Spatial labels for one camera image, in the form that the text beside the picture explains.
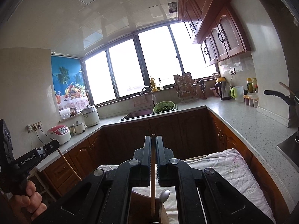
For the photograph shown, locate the chrome faucet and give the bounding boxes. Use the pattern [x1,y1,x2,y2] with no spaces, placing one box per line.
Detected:
[141,86,156,106]

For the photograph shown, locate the person's left hand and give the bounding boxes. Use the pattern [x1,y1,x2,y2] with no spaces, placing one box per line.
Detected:
[9,180,47,224]

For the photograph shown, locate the large white steamer pot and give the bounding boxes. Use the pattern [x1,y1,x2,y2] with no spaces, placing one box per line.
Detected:
[82,105,100,127]

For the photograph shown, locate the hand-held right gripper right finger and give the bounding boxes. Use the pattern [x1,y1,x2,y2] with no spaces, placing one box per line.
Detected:
[156,135,274,224]

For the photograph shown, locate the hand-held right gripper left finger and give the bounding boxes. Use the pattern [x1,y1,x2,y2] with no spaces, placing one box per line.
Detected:
[31,135,152,224]

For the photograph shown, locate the white stool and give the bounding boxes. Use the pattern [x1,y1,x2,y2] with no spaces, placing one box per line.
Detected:
[29,168,58,201]

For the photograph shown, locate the steel sink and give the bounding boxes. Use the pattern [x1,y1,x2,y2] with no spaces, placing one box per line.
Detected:
[119,108,155,122]

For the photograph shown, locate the black wok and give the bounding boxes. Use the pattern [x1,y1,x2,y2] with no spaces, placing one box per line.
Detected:
[263,90,299,143]

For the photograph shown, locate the wooden chopstick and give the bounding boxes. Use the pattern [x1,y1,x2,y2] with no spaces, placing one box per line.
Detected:
[57,147,83,182]
[150,134,157,221]

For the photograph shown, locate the seasoning jar set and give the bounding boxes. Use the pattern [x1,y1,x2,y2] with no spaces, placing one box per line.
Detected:
[243,92,259,108]

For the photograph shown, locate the white floral tablecloth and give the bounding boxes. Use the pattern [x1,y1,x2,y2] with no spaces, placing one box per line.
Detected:
[98,148,276,224]

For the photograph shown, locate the wooden upper cabinets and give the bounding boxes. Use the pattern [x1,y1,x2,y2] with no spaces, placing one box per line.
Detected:
[178,0,251,67]

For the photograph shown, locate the black power cable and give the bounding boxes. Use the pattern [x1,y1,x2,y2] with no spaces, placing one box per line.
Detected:
[35,128,50,145]

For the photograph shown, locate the metal dish rack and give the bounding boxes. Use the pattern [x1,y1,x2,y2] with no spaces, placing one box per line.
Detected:
[177,77,198,103]

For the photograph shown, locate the wooden cutting board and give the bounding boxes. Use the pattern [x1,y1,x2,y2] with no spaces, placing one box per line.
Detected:
[173,72,192,91]

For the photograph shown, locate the wall socket strip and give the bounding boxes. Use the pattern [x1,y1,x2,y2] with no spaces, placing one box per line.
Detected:
[27,121,42,132]

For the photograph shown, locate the pink dish cloth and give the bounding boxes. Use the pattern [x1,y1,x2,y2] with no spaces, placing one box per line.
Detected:
[133,94,152,107]

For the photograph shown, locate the knife block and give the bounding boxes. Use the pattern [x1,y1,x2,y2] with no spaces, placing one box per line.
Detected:
[199,79,208,99]

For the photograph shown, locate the palm and fruit poster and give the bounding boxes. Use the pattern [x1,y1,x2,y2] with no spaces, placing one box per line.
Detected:
[51,55,90,111]

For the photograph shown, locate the wooden spatula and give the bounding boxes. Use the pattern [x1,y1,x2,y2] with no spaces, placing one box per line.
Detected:
[279,82,296,97]

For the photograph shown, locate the steel electric kettle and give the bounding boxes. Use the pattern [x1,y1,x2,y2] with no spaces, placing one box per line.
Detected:
[214,77,232,101]

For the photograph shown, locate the wooden cabinets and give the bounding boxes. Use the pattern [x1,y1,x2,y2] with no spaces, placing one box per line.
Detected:
[178,0,251,67]
[43,108,260,196]

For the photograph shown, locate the wooden lower cabinets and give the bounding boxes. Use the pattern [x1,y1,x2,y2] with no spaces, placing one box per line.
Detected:
[43,108,260,196]

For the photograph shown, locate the white and red rice cooker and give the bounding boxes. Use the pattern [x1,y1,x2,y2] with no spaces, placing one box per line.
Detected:
[47,125,71,145]

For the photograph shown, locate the gas stove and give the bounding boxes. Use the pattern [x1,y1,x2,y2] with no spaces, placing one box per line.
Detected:
[276,135,299,168]

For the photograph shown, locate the white and green pitcher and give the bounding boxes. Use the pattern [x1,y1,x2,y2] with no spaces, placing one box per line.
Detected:
[231,86,244,102]

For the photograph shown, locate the small white cooker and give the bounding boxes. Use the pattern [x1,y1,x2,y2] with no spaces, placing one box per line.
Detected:
[72,121,86,135]

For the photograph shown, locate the green colander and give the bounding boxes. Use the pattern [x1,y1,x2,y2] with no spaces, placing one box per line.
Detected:
[153,101,175,113]

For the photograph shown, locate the kitchen window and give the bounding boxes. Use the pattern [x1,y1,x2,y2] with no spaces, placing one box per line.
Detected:
[83,20,219,105]

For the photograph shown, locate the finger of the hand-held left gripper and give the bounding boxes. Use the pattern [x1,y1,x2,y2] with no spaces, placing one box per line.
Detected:
[35,139,60,159]

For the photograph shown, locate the metal spoon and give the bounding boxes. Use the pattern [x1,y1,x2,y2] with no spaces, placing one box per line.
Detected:
[160,189,171,203]

